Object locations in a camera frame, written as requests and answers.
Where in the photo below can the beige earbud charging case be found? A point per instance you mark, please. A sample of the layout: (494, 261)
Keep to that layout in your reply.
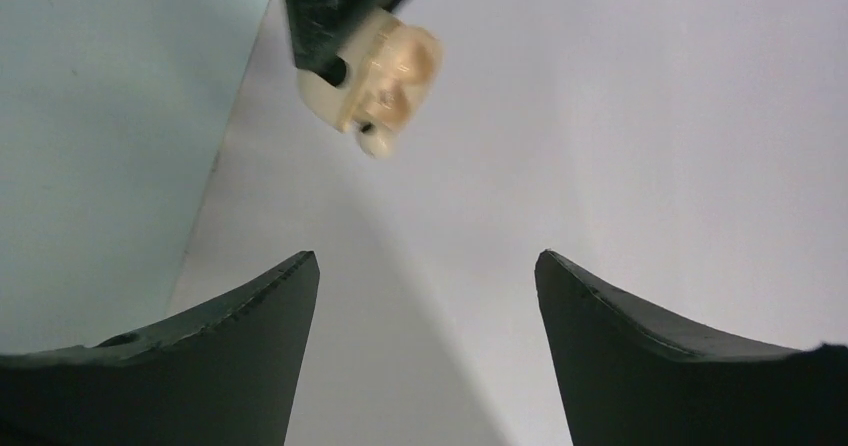
(389, 69)

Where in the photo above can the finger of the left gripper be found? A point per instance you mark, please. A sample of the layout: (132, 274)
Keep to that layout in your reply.
(319, 28)

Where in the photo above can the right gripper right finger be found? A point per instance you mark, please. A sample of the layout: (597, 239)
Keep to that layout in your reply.
(630, 372)

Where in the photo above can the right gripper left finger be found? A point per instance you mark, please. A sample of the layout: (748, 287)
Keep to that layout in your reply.
(223, 372)

